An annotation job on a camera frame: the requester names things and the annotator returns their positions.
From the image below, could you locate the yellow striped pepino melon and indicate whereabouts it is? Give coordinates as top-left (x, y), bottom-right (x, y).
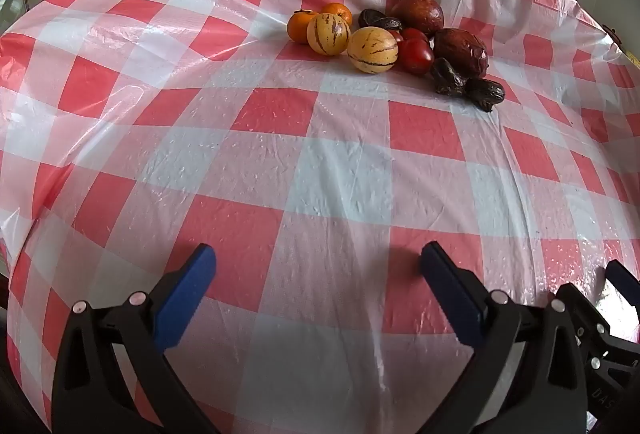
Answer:
top-left (347, 26), bottom-right (400, 75)
top-left (306, 12), bottom-right (351, 56)

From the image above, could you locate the red checked plastic tablecloth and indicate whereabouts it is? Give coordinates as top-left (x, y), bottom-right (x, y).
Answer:
top-left (0, 0), bottom-right (640, 434)

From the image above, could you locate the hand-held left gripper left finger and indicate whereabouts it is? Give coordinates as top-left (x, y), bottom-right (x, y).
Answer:
top-left (51, 243), bottom-right (221, 434)

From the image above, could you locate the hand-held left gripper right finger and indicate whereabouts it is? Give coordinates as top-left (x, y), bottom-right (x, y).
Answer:
top-left (419, 241), bottom-right (587, 434)

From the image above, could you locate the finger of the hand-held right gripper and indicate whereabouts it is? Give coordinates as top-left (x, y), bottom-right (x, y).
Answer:
top-left (604, 259), bottom-right (640, 302)
top-left (556, 283), bottom-right (618, 355)

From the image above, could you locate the orange mandarin with stem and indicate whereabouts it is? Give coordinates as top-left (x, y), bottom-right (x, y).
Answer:
top-left (287, 10), bottom-right (317, 45)

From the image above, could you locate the smooth dark red passion fruit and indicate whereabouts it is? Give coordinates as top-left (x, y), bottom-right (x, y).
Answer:
top-left (390, 0), bottom-right (445, 36)

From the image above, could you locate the wrinkled dark red passion fruit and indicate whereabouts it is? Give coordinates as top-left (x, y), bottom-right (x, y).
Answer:
top-left (432, 28), bottom-right (489, 79)

